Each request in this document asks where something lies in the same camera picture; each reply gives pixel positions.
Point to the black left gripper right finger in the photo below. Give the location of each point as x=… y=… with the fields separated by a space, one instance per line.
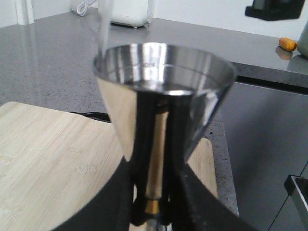
x=204 y=204

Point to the wooden cutting board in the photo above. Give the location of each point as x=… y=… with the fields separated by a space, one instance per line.
x=52 y=163

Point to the steel double jigger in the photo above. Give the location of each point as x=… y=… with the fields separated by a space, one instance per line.
x=160 y=99

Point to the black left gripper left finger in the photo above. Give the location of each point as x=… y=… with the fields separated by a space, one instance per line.
x=112 y=208

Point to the black steel box corner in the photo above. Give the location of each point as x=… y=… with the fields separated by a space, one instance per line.
x=297 y=188

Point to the white kitchen appliance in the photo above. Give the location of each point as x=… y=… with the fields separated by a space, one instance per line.
x=133 y=13

